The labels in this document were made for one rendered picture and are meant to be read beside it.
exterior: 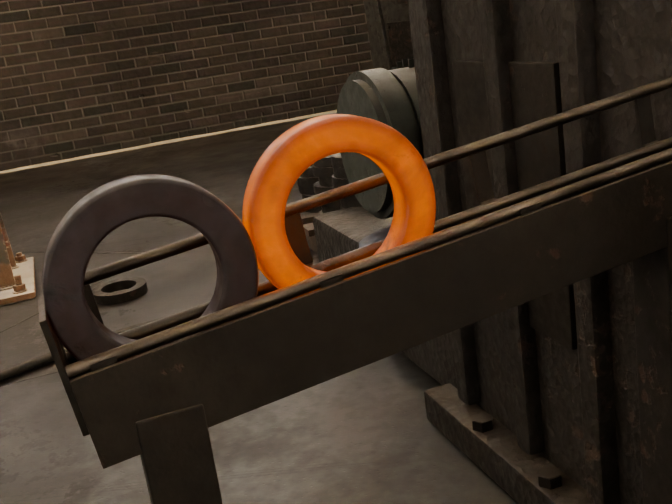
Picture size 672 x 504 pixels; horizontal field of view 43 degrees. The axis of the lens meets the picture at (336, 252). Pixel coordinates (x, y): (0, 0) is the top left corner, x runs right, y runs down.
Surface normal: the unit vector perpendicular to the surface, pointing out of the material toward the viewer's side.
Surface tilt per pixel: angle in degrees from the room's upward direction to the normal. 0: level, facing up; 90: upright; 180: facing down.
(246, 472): 0
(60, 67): 90
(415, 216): 90
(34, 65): 90
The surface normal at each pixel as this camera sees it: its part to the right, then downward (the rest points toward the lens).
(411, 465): -0.14, -0.95
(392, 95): 0.14, -0.52
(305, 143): 0.33, 0.22
